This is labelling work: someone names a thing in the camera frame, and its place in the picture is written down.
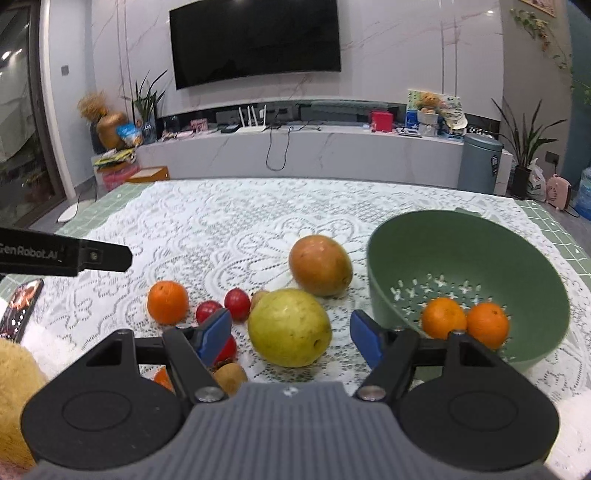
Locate red-green mango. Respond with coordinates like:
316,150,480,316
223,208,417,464
288,234,354,297

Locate pink desk fan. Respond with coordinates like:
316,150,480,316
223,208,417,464
546,174,572,210

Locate pink storage box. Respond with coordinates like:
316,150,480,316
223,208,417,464
95,164,141,192

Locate large water bottle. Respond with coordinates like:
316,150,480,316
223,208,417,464
573,167,591,220

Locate green plant in glass vase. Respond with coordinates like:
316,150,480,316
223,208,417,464
122,69,168,141

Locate grey trash can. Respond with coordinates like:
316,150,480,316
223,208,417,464
458,133,504,195

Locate red cherry tomato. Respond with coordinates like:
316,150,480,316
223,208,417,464
196,300,225,325
224,287,251,322
213,335,238,367

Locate black cable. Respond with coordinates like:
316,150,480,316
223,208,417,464
265,124,321,171

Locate wooden box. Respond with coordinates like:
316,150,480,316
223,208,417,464
124,166,169,184

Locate red box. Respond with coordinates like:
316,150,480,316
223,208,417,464
370,110,395,134

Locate small orange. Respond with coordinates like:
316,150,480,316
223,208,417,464
152,368,175,393

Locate dried flowers in dark vase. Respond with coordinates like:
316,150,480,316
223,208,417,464
77,91,109,155

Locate gold vase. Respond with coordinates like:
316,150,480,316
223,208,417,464
96,112,127,151

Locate yellow plush toy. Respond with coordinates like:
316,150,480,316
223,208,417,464
0,339,49,469

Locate colourful poster board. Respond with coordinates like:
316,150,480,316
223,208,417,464
407,89,462,134

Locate white lace tablecloth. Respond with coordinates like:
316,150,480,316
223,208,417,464
25,178,591,480

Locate white router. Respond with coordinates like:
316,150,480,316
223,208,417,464
236,105,269,134

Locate stack of yellow-green packets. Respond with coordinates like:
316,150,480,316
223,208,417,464
91,148,137,169

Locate black wall television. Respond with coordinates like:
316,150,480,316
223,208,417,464
169,0,342,90

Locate brown kiwi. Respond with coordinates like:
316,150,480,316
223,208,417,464
213,362,249,397

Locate grey cloth-covered soundbar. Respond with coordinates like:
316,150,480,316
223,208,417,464
300,102,398,124

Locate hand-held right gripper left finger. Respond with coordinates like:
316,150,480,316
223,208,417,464
78,308,232,403

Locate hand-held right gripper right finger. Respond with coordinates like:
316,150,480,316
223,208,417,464
350,310,513,402

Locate small teddy bear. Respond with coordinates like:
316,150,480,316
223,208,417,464
416,91,441,114

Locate green colander bowl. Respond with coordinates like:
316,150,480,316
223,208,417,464
367,210,571,374

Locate potted plant in black pot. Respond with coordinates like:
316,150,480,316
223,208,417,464
492,97,566,199

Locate framed wall picture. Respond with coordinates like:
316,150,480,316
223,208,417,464
519,0,557,18

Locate blue snack bag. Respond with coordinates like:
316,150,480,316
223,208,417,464
115,122,144,148

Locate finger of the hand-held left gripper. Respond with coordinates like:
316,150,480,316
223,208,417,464
0,226,133,278

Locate sliding glass door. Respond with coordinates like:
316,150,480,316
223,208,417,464
0,0,65,227

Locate smartphone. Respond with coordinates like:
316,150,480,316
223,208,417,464
0,278,44,344

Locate white marble television console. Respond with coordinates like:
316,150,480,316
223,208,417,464
134,122,513,190

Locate white plastic bag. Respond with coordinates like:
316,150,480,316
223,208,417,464
526,158,548,203

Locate hanging vine plant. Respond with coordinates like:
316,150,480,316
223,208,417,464
510,7,591,93

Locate yellow-green pear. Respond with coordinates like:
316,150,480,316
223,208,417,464
247,288,332,368

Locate green checked tablecloth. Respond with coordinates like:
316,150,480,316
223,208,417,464
0,178,591,324

